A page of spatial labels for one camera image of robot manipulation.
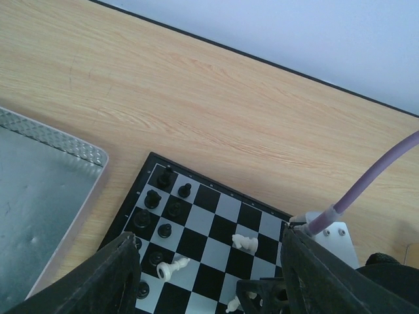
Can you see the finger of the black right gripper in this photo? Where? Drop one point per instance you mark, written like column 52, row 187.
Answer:
column 266, row 295

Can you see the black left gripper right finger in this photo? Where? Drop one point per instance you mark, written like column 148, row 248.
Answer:
column 319, row 282

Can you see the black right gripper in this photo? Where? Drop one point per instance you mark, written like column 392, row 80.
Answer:
column 389, row 261

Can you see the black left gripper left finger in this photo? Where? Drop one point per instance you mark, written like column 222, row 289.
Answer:
column 107, row 282

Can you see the black chess piece row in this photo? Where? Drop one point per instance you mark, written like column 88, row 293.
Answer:
column 158, row 219

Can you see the black white chess board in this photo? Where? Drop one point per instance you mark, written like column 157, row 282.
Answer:
column 217, row 213

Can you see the white king lying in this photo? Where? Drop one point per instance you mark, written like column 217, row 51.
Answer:
column 234, row 304

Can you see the white bishop lying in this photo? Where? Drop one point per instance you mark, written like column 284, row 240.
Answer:
column 165, row 270

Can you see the silver metal tray left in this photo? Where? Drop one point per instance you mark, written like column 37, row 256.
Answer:
column 49, row 183

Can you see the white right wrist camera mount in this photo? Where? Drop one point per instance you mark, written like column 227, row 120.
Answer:
column 325, row 230

